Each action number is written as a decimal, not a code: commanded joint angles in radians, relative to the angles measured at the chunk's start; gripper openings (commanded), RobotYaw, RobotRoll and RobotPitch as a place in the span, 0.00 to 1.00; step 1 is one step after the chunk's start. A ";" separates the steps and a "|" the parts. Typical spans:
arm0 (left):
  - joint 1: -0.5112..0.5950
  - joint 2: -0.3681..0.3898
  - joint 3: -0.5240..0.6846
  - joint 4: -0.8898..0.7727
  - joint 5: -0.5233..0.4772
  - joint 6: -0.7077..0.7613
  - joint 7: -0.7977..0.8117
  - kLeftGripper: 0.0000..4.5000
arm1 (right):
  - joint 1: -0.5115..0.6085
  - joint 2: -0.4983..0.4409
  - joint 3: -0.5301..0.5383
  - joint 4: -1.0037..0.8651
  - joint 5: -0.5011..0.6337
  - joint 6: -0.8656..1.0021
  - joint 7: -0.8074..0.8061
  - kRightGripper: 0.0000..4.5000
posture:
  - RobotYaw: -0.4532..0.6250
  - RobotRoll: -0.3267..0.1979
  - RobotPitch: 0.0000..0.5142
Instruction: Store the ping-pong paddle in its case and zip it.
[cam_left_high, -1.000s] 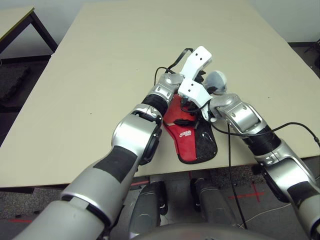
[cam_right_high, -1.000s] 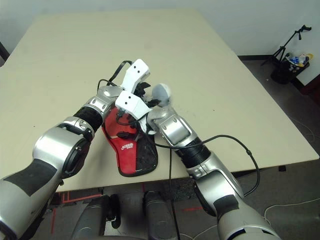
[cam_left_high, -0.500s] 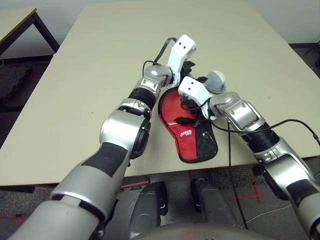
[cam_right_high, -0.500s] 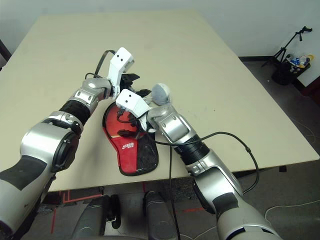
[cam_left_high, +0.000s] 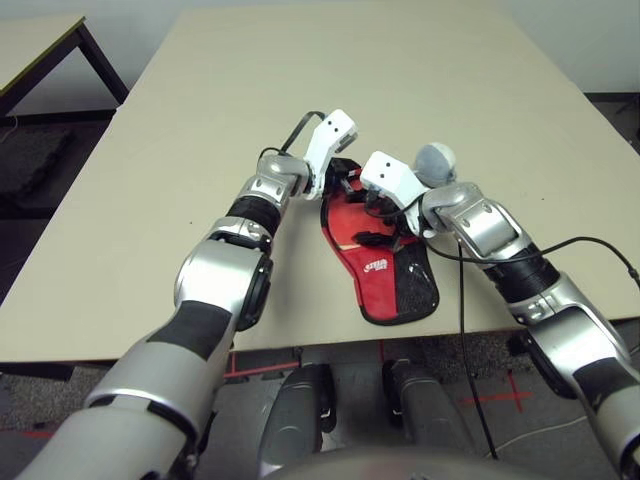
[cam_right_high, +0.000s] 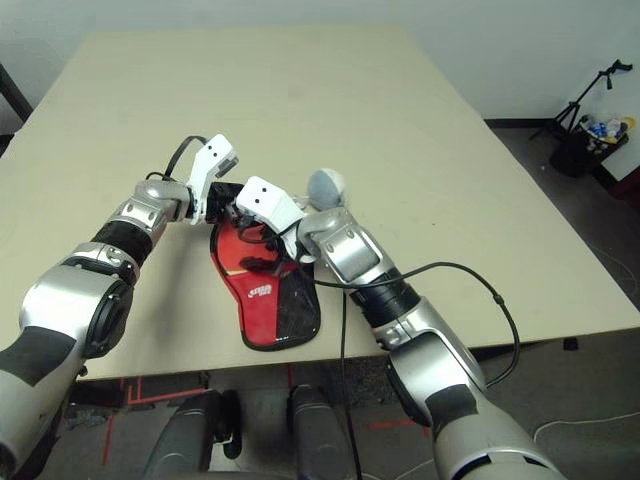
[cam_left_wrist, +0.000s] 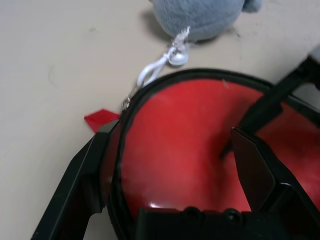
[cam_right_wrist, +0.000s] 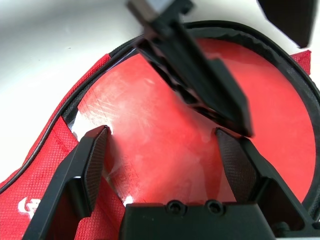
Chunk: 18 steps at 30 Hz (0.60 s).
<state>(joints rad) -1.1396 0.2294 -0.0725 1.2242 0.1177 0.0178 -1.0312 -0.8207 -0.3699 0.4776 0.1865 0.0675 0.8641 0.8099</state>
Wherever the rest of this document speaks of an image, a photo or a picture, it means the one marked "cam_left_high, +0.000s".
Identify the black foam floor mat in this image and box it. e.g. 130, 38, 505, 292
0, 128, 74, 202

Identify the grey robot right leg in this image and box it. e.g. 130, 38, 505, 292
381, 358, 477, 452

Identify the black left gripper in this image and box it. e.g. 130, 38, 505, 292
326, 156, 367, 202

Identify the black left wrist camera cable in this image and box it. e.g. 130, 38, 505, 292
256, 110, 327, 162

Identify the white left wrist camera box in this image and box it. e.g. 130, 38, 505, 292
301, 106, 359, 202

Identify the red black paddle case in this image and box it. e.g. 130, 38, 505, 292
319, 158, 442, 326

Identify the grey robot leg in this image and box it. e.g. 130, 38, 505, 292
381, 358, 477, 452
259, 363, 334, 467

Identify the grey white plush keychain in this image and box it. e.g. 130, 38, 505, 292
414, 143, 459, 184

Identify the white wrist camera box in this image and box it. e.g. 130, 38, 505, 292
360, 149, 427, 237
301, 106, 359, 202

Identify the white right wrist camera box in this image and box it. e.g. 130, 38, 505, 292
360, 149, 427, 237

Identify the white cable on floor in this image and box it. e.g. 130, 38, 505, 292
499, 413, 592, 447

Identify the beige side table black frame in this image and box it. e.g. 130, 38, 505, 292
0, 14, 131, 119

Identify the grey robot torso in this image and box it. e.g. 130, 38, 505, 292
256, 444, 502, 480

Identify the grey robot left leg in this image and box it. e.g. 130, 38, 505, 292
259, 363, 334, 467

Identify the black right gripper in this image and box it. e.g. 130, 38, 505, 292
353, 191, 417, 250

